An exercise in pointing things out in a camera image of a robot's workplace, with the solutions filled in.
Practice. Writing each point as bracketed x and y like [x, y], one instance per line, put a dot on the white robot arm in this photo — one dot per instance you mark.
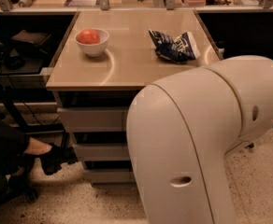
[180, 128]

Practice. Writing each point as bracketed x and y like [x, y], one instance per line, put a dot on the blue crumpled chip bag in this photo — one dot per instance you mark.
[180, 49]

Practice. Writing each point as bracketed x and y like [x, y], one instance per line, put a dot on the grey top drawer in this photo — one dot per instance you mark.
[93, 119]

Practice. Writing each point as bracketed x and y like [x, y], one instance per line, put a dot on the grey drawer cabinet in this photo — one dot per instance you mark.
[129, 63]

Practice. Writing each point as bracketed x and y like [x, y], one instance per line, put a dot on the white ceramic bowl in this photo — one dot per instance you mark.
[94, 50]

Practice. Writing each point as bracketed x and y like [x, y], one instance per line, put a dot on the black shoe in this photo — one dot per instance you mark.
[51, 162]

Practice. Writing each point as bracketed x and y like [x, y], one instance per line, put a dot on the black headphones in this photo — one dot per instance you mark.
[14, 62]

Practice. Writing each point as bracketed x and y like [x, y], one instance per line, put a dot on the red apple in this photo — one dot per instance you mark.
[88, 36]

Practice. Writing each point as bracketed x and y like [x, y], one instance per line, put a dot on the black office chair base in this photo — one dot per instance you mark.
[13, 187]

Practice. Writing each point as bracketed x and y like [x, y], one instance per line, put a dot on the dark box under desk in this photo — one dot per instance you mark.
[31, 44]

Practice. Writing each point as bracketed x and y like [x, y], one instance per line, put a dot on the person leg black trousers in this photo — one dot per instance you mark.
[14, 144]

